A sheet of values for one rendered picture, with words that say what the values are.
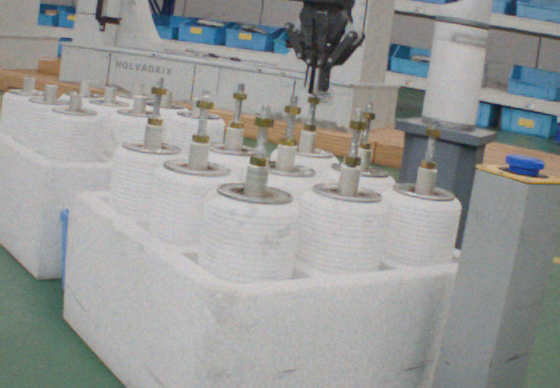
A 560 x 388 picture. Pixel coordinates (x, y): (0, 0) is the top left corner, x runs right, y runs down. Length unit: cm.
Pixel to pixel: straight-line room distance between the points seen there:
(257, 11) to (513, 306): 963
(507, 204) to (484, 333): 13
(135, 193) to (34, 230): 31
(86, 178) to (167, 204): 38
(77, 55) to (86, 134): 240
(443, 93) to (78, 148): 58
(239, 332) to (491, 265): 25
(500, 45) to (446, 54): 796
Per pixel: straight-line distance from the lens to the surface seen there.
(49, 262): 122
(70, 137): 122
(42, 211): 119
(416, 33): 948
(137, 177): 94
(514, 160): 76
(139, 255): 84
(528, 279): 78
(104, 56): 350
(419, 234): 89
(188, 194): 84
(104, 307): 94
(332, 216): 81
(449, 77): 128
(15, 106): 144
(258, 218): 74
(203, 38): 632
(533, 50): 918
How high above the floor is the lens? 41
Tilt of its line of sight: 11 degrees down
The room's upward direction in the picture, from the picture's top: 8 degrees clockwise
